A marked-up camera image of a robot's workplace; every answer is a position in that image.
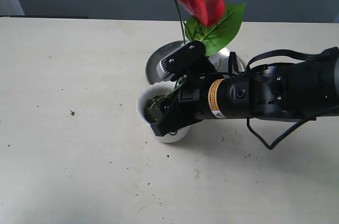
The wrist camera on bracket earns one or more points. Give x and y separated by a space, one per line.
189 60

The white plastic flower pot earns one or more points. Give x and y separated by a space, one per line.
151 91

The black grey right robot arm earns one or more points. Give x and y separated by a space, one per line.
281 91

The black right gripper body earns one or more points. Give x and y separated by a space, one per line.
191 96

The dark soil in pot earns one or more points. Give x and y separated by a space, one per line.
150 111

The red artificial anthurium flower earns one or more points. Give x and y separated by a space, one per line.
212 22

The round steel plate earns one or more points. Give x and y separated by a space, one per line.
219 60

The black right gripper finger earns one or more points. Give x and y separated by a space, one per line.
171 120

